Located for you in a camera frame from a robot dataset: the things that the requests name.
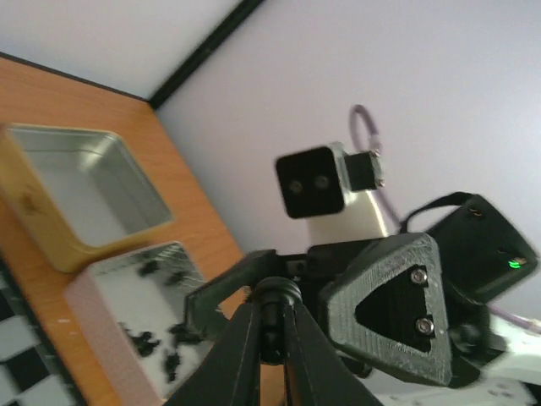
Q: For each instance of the gold metal tin lid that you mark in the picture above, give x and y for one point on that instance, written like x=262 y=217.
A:
x=80 y=193

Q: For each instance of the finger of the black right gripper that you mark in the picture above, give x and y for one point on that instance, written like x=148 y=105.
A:
x=388 y=309
x=201 y=309

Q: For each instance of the black chess piece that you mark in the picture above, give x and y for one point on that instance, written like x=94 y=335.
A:
x=274 y=295

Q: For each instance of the black white chessboard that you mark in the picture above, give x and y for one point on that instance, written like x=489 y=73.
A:
x=32 y=372

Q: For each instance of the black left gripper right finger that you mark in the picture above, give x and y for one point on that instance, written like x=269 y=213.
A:
x=314 y=375

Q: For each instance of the black chess pieces in tin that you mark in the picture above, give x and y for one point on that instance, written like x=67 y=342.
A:
x=151 y=314

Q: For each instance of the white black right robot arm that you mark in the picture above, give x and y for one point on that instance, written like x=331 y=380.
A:
x=481 y=256

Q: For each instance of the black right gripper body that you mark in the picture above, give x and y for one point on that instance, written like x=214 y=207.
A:
x=473 y=345

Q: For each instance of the black frame post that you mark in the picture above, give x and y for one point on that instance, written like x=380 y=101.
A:
x=203 y=52

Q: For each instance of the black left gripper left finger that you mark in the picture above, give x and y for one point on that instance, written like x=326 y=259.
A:
x=230 y=373

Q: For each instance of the pink metal tin base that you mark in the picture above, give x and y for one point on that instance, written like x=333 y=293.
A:
x=93 y=297

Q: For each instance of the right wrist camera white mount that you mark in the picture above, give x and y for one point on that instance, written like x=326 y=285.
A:
x=334 y=192

